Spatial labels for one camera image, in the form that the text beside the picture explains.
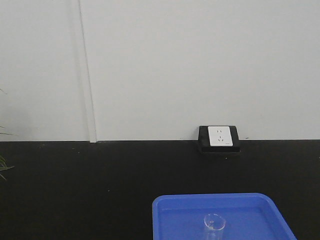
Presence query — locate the blue plastic tray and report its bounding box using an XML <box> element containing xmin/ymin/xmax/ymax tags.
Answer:
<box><xmin>152</xmin><ymin>193</ymin><xmax>296</xmax><ymax>240</ymax></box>

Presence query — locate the white socket on black base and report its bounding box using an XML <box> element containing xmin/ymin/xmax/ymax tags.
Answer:
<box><xmin>197</xmin><ymin>125</ymin><xmax>241</xmax><ymax>154</ymax></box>

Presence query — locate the clear glass beaker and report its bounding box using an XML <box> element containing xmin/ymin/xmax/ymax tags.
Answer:
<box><xmin>203</xmin><ymin>213</ymin><xmax>226</xmax><ymax>240</ymax></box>

